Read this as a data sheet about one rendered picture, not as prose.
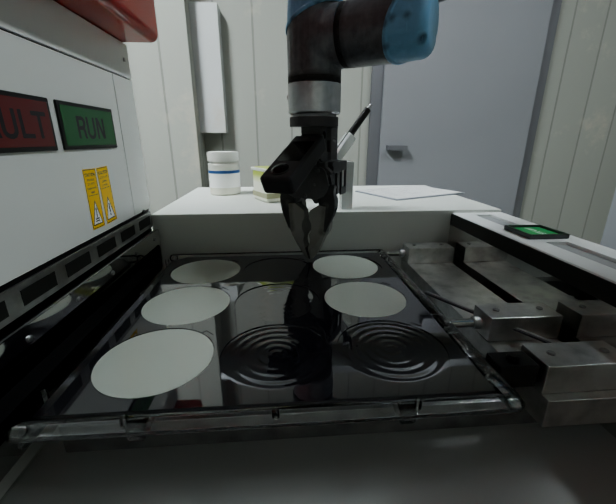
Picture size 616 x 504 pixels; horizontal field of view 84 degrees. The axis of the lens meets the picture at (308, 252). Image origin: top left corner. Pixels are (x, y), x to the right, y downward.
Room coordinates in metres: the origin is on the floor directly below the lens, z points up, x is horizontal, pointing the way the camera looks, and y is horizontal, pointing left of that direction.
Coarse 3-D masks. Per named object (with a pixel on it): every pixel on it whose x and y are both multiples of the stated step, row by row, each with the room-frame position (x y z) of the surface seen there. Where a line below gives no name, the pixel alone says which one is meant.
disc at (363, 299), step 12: (336, 288) 0.41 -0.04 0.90; (348, 288) 0.41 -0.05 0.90; (360, 288) 0.41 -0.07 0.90; (372, 288) 0.41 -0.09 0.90; (384, 288) 0.41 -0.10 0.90; (336, 300) 0.38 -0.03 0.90; (348, 300) 0.38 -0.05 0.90; (360, 300) 0.38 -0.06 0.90; (372, 300) 0.38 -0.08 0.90; (384, 300) 0.38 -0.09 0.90; (396, 300) 0.38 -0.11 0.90; (348, 312) 0.35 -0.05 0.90; (360, 312) 0.35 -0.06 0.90; (372, 312) 0.35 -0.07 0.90; (384, 312) 0.35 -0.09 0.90; (396, 312) 0.35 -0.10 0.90
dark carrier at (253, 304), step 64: (256, 256) 0.54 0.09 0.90; (320, 256) 0.54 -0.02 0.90; (128, 320) 0.33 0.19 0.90; (256, 320) 0.33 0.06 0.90; (320, 320) 0.33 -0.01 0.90; (384, 320) 0.33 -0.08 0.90; (64, 384) 0.23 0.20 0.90; (192, 384) 0.23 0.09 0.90; (256, 384) 0.23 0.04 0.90; (320, 384) 0.23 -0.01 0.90; (384, 384) 0.23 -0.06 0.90; (448, 384) 0.23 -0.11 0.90
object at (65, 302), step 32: (128, 256) 0.44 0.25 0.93; (160, 256) 0.56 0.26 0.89; (64, 288) 0.32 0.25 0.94; (96, 288) 0.35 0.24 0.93; (32, 320) 0.25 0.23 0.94; (64, 320) 0.29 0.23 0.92; (0, 352) 0.22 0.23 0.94; (32, 352) 0.24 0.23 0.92; (32, 416) 0.23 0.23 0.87; (0, 448) 0.19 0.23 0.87; (0, 480) 0.19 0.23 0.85
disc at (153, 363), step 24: (144, 336) 0.30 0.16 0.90; (168, 336) 0.30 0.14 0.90; (192, 336) 0.30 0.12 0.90; (120, 360) 0.26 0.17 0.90; (144, 360) 0.26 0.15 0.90; (168, 360) 0.26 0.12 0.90; (192, 360) 0.26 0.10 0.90; (96, 384) 0.23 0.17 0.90; (120, 384) 0.23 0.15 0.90; (144, 384) 0.23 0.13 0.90; (168, 384) 0.23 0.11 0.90
